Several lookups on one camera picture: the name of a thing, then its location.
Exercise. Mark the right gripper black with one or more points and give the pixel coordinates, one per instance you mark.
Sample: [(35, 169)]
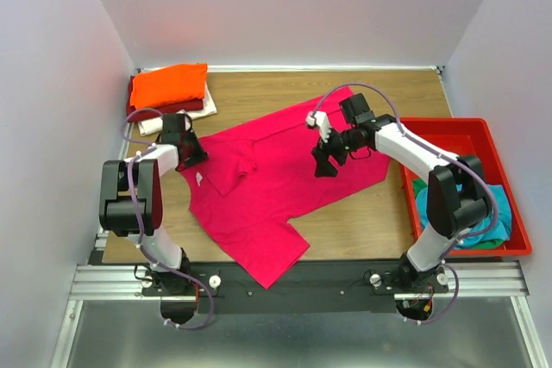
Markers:
[(329, 151)]

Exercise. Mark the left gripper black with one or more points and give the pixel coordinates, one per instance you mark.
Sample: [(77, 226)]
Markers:
[(194, 152)]

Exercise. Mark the pink t shirt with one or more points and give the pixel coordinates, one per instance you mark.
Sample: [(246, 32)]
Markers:
[(257, 177)]

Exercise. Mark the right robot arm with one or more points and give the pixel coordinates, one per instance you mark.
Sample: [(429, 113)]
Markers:
[(458, 197)]

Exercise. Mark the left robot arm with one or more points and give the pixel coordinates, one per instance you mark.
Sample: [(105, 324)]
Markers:
[(131, 205)]

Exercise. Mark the white folded t shirt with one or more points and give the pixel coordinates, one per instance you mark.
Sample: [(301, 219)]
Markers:
[(154, 125)]

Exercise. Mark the dark red folded t shirt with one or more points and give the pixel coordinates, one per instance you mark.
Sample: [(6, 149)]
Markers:
[(191, 105)]

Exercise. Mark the orange folded t shirt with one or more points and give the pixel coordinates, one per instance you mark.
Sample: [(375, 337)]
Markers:
[(173, 84)]

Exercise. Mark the green t shirt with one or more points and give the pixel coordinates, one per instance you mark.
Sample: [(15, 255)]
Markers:
[(420, 189)]

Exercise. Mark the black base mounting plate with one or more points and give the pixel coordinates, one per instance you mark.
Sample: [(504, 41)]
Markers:
[(310, 286)]

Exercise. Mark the red plastic bin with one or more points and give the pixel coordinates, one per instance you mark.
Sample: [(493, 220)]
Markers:
[(472, 136)]

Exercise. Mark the teal t shirt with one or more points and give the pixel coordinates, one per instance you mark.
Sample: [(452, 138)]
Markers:
[(495, 237)]

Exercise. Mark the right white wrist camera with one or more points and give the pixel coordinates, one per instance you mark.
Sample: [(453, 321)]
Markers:
[(319, 121)]

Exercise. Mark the aluminium frame rail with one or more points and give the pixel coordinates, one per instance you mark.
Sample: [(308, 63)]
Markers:
[(105, 283)]

